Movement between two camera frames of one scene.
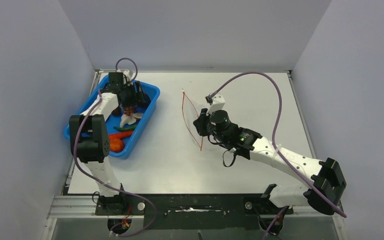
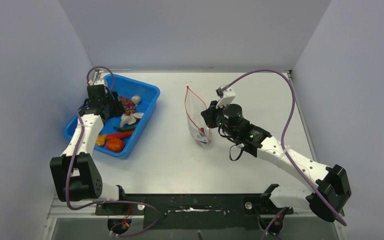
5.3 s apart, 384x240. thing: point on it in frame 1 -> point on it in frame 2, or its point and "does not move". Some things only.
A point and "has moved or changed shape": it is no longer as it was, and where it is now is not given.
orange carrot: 120,135 does not move
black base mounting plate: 192,212 does not move
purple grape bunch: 128,110 does not move
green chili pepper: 128,128 does not move
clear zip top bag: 190,111 has moved or changed shape
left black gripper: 138,97 -> 118,109
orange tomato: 116,144 does not move
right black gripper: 200,123 -> 210,115
